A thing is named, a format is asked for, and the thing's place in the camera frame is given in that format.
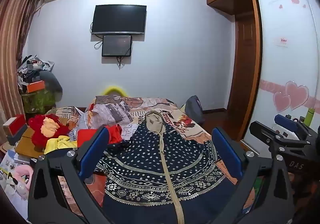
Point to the pink plush toy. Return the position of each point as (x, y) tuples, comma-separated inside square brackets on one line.
[(23, 175)]

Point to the brown wooden door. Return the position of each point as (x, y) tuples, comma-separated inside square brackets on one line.
[(246, 68)]

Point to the yellow cloth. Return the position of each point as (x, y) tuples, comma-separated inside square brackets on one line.
[(60, 143)]

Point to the wooden wardrobe with heart stickers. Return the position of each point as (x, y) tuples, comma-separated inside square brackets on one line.
[(287, 51)]

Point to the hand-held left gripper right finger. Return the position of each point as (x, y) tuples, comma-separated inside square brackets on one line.
[(226, 151)]

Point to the small black wall monitor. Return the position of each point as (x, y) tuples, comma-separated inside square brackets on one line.
[(117, 45)]

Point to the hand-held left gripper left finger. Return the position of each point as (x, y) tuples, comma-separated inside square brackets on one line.
[(96, 148)]

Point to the dark grey bag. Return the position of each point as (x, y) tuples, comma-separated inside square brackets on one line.
[(52, 82)]

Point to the crumpled newspaper print quilt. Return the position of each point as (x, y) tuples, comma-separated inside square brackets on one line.
[(112, 111)]

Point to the red and grey box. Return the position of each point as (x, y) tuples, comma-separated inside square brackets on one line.
[(15, 126)]

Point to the green bottle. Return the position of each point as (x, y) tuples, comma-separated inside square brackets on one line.
[(309, 116)]

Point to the navy patterned garment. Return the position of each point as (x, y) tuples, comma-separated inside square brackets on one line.
[(140, 159)]

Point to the red plush toy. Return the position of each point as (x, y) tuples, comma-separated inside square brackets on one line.
[(37, 133)]

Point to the bed with printed sheet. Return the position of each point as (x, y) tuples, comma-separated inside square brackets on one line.
[(175, 116)]

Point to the wooden side table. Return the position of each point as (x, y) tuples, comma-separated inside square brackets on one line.
[(25, 143)]

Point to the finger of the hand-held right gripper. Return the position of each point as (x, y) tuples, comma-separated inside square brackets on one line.
[(287, 122), (265, 131)]

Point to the yellow fuzzy object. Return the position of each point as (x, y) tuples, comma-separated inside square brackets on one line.
[(115, 90)]

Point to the wall mounted black television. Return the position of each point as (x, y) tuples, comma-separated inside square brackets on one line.
[(118, 18)]

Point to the pile of assorted clutter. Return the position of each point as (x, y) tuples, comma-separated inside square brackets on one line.
[(30, 68)]

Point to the orange box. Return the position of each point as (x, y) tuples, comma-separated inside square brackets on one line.
[(36, 86)]

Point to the grey blue backpack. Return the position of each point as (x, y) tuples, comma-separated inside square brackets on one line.
[(193, 108)]

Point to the stack of papers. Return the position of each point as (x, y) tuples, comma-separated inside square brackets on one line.
[(12, 160)]

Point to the red cloth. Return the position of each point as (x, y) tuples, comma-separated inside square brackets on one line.
[(115, 133)]

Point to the brown striped curtain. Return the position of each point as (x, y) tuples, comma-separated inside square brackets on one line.
[(12, 51)]

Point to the green patterned cover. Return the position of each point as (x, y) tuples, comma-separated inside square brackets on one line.
[(37, 101)]

